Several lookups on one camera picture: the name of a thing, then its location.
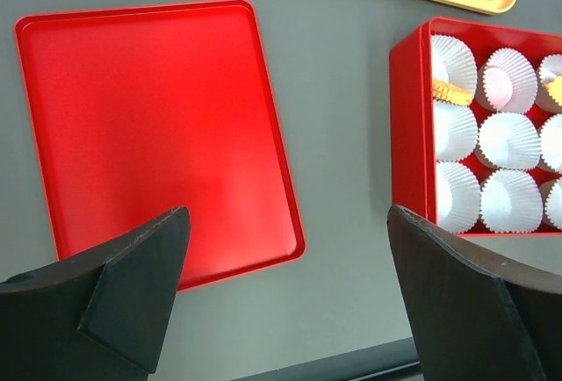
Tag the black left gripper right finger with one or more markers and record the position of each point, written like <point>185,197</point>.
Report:
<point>474,314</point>

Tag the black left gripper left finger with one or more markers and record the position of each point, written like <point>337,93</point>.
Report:
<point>101,314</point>

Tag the tan rectangular biscuit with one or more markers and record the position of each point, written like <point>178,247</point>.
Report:
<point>450,93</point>

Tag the pink sandwich cookie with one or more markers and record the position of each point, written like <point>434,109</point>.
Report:
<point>498,87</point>

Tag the orange flower cookie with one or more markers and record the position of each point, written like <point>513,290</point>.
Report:
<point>554,90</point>

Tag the white paper cup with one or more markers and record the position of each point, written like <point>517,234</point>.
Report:
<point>455,131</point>
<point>457,197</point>
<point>508,140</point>
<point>550,137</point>
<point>522,75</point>
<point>452,61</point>
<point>548,69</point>
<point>510,202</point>
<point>551,194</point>

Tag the red box lid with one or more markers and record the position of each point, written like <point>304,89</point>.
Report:
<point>141,109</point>

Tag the red cookie box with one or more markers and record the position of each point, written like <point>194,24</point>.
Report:
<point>411,109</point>

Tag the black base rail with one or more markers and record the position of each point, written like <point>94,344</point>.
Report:
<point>395,360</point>

